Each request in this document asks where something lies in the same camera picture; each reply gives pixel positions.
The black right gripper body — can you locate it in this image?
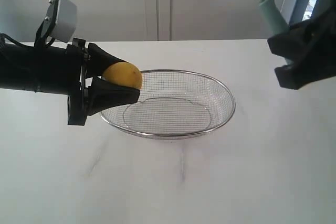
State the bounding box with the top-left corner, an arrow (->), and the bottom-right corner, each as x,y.
308,0 -> 335,82

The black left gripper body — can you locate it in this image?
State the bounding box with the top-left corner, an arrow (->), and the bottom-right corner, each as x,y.
67,38 -> 90,126

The teal handled peeler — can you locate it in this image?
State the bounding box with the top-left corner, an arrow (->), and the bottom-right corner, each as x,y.
259,0 -> 289,38

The yellow lemon with sticker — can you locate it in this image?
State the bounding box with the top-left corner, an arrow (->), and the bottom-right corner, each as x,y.
102,62 -> 142,90

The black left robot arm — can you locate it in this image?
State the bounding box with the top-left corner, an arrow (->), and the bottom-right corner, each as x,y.
1,34 -> 140,126

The oval steel mesh basket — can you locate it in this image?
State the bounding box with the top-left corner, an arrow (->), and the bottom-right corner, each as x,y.
100,69 -> 236,140

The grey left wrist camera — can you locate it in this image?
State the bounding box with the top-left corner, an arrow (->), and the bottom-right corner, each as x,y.
34,0 -> 77,48

